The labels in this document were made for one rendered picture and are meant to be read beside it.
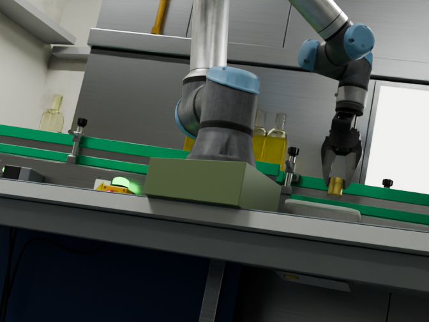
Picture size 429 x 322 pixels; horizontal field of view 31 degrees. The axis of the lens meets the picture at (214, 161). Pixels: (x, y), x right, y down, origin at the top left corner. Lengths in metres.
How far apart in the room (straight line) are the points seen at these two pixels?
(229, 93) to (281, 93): 0.75
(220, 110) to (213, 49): 0.23
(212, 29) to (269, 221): 0.54
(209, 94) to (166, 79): 0.86
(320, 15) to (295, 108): 0.58
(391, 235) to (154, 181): 0.48
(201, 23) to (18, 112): 4.37
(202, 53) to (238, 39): 0.70
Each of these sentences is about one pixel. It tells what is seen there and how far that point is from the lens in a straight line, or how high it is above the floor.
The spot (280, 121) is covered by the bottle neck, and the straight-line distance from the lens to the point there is 2.16.
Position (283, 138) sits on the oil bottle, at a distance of 2.13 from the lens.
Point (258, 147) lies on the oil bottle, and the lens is 2.13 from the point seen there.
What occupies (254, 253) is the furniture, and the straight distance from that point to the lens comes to 1.48.
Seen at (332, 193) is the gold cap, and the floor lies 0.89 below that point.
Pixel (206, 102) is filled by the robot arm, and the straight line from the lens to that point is 1.61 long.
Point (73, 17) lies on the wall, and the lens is 6.41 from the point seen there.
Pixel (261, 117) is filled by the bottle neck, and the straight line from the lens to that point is 2.17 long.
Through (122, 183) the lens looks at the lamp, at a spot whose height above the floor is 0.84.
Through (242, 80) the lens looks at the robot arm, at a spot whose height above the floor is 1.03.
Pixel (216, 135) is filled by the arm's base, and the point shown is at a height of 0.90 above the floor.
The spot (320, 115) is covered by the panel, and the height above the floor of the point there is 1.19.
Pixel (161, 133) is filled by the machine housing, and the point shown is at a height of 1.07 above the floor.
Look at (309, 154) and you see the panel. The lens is 2.26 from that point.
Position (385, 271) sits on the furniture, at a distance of 1.41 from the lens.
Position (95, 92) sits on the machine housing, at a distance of 2.52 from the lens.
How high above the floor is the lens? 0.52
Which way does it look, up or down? 12 degrees up
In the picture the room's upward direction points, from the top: 12 degrees clockwise
